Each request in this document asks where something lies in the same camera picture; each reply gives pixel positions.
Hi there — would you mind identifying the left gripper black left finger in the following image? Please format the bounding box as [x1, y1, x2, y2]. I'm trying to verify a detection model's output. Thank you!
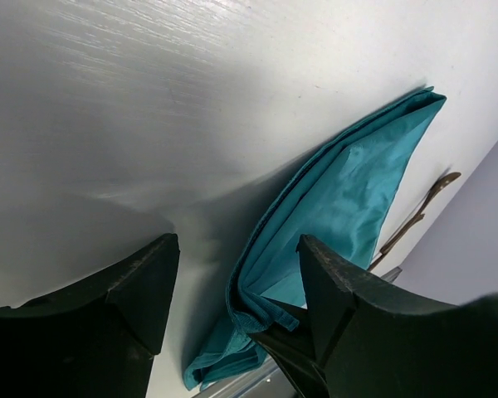
[0, 234, 180, 397]

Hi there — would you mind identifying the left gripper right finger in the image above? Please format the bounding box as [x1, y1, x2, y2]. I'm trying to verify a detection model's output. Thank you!
[253, 235, 498, 397]

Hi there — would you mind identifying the teal cloth napkin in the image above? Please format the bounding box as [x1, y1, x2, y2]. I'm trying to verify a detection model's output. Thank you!
[183, 88, 446, 390]

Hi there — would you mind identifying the brown wooden spoon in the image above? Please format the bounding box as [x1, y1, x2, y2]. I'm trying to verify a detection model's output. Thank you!
[368, 172, 461, 271]

